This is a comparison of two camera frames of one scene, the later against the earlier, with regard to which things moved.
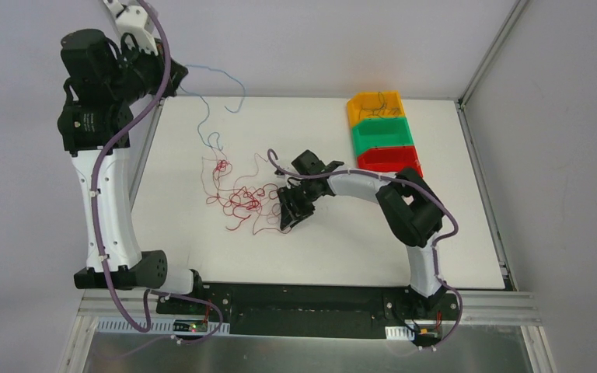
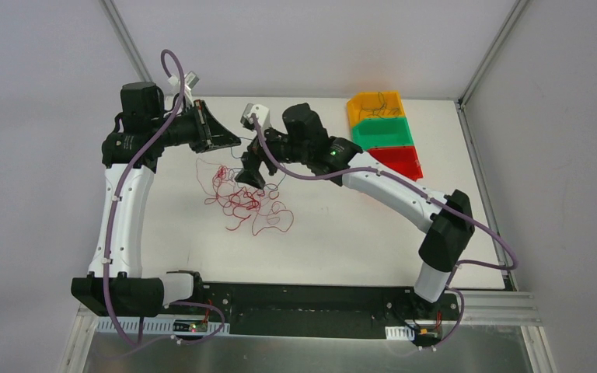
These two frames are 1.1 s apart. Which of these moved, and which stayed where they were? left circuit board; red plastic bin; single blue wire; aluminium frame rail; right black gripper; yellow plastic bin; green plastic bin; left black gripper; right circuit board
Moved: single blue wire; right black gripper; left black gripper
Stayed: green plastic bin; aluminium frame rail; left circuit board; right circuit board; yellow plastic bin; red plastic bin
